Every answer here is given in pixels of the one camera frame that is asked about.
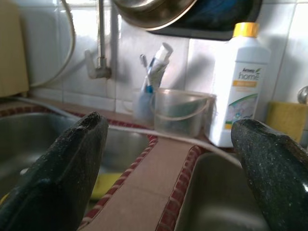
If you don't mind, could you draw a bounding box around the white wall hose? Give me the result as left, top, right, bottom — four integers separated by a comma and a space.
30, 0, 77, 88

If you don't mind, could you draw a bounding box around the steel sink basin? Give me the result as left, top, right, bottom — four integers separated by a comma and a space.
174, 151, 270, 231
0, 112, 157, 200

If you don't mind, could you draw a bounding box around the blue handled toothbrush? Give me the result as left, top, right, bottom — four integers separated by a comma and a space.
145, 56, 157, 94

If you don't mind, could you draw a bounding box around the white toothpaste tube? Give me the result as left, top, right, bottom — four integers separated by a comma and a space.
149, 42, 174, 89

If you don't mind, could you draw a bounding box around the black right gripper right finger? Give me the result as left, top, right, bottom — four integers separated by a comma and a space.
230, 118, 308, 231

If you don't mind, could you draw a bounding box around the clear plastic bucket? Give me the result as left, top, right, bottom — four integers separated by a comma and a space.
150, 88, 217, 139

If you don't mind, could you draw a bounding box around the mustard yellow sponge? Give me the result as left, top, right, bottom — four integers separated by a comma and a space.
266, 101, 308, 145

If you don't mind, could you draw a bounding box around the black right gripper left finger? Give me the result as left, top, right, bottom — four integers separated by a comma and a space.
0, 111, 109, 231

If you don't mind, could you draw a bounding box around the hanging black pan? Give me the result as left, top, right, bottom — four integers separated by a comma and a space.
146, 0, 263, 41

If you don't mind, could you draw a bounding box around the clear toothbrush cup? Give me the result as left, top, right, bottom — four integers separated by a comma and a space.
132, 88, 156, 123

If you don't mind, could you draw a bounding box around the bright yellow sponge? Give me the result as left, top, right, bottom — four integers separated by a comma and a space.
90, 172, 130, 200

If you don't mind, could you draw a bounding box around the white detergent bottle yellow cap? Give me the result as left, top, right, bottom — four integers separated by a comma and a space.
209, 22, 272, 148

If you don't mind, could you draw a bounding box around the white toothbrush grey head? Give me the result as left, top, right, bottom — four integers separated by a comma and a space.
139, 54, 150, 92

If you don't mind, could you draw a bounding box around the chrome wall tap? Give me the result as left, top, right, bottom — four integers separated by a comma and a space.
84, 0, 113, 80

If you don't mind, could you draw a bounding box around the hanging steel pan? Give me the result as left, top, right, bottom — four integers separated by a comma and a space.
112, 0, 200, 31

